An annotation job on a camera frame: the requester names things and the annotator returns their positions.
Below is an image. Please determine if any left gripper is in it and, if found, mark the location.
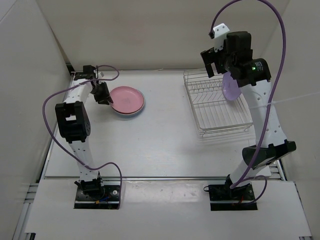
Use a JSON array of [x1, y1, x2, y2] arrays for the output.
[[90, 81, 114, 106]]

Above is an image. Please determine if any pink plate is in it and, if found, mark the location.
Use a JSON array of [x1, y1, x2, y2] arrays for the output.
[[110, 86, 145, 114]]

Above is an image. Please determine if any blue plate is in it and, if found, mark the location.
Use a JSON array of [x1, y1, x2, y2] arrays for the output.
[[113, 101, 146, 118]]

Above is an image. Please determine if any purple plate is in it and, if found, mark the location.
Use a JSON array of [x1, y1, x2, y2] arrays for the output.
[[222, 72, 242, 101]]

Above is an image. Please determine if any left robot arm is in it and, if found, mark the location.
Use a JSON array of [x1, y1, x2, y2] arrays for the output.
[[55, 65, 113, 201]]

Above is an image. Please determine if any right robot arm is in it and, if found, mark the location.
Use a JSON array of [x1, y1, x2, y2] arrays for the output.
[[200, 29, 297, 200]]

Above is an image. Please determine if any white zip tie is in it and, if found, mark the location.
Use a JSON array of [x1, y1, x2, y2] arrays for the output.
[[249, 91, 320, 110]]

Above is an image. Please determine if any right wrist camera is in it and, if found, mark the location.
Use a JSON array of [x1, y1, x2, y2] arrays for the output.
[[211, 23, 230, 52]]

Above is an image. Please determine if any metal wire dish rack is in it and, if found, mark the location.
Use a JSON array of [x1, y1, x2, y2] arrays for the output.
[[183, 69, 253, 138]]

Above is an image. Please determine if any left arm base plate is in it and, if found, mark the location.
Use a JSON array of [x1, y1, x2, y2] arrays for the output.
[[73, 183, 121, 210]]

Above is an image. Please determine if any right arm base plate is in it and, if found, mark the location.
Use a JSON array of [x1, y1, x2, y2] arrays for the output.
[[203, 184, 258, 212]]

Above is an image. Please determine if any aluminium frame rail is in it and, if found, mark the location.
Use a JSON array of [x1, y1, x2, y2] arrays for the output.
[[269, 161, 287, 181]]

